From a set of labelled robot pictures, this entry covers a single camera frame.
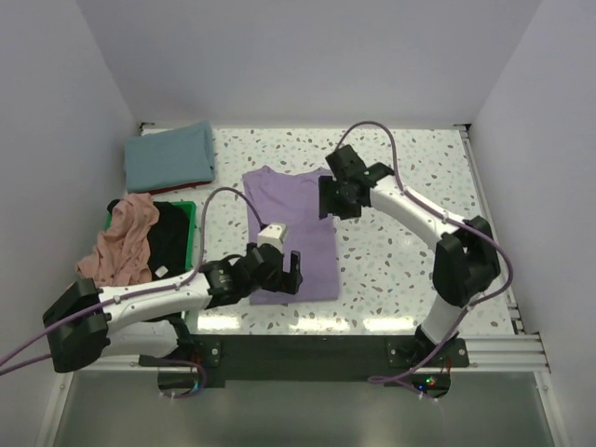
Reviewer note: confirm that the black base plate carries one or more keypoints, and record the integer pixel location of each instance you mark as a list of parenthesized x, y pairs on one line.
[(190, 374)]

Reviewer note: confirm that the folded dark red t-shirt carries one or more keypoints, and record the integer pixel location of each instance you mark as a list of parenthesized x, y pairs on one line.
[(173, 188)]

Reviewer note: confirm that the purple t-shirt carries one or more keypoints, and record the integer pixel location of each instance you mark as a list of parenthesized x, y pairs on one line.
[(293, 200)]

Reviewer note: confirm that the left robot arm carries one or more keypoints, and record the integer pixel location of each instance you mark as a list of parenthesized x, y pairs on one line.
[(81, 325)]

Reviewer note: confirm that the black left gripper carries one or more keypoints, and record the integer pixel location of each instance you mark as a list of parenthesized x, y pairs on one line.
[(287, 281)]

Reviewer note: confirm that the black t-shirt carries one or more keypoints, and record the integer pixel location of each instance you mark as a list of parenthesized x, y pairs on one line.
[(168, 241)]

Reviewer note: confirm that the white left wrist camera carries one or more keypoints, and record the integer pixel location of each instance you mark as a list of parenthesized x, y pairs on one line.
[(274, 235)]

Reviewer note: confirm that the aluminium frame rail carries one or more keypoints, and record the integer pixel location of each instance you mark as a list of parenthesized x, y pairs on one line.
[(503, 354)]

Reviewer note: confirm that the green plastic bin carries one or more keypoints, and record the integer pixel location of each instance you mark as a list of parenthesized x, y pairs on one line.
[(192, 233)]

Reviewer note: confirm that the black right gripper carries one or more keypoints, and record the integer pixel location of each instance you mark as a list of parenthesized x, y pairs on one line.
[(327, 204)]

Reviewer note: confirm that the folded blue t-shirt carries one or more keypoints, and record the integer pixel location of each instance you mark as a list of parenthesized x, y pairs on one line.
[(170, 158)]

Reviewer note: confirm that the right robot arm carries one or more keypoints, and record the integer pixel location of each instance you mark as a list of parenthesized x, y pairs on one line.
[(465, 257)]

